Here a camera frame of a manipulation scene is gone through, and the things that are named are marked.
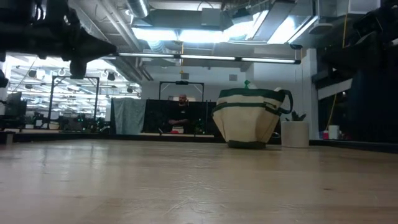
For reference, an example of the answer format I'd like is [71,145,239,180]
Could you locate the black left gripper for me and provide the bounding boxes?
[0,6,118,79]

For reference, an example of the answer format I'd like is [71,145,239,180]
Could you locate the beige green gardening bag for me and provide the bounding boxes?
[211,87,294,149]

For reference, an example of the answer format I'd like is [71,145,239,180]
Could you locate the grey cloth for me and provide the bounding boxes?
[111,97,147,136]

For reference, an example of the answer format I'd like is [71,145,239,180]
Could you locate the dark monitor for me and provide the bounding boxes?
[4,91,28,118]

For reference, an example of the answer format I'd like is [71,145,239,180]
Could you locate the person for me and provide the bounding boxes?
[167,94,191,134]

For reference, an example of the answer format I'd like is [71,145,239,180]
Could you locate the long ceiling light fixture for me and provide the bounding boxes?
[101,51,302,65]

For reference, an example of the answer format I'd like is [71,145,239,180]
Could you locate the green succulent plant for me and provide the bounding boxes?
[285,111,307,122]

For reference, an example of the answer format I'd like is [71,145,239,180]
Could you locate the white plant pot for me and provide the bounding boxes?
[280,121,310,149]

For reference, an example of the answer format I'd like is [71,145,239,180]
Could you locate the white roll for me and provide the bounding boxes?
[328,124,340,141]

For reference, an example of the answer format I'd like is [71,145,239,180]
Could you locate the tall black metal frame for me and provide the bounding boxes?
[47,75,101,130]

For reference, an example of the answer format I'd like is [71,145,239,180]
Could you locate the silver ventilation duct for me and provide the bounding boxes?
[126,0,150,19]

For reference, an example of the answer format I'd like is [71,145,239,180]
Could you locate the black metal frame with camera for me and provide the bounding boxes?
[159,80,205,102]

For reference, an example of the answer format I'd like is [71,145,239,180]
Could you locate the yellow hanging cable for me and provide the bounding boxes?
[325,14,348,131]

